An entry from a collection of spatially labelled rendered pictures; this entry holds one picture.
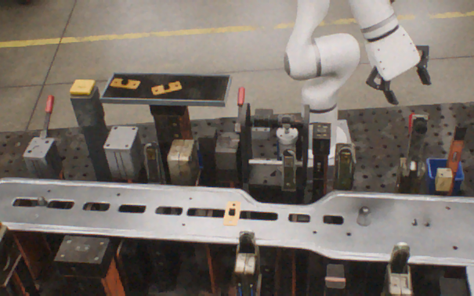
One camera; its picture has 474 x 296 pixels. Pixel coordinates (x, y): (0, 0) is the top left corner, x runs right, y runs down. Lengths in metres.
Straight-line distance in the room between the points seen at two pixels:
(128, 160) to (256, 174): 0.37
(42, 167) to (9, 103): 2.23
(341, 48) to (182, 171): 0.60
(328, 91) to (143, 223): 0.72
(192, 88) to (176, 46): 2.48
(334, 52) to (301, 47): 0.10
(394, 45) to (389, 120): 0.99
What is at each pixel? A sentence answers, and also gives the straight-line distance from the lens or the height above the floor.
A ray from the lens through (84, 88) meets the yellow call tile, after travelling 1.83.
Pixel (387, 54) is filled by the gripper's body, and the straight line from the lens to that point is 1.39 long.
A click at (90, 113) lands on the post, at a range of 1.85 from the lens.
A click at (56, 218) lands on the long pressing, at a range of 1.67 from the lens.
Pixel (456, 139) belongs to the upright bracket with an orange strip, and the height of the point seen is 1.16.
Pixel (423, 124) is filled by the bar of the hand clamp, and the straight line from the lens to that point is 1.52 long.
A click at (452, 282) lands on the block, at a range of 1.50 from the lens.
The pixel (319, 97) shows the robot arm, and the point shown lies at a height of 1.03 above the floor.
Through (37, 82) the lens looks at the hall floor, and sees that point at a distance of 4.14.
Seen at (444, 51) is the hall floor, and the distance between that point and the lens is 4.16.
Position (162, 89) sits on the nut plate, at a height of 1.16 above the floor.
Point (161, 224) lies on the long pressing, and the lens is 1.57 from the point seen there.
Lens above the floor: 2.15
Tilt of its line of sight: 41 degrees down
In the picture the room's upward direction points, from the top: 5 degrees counter-clockwise
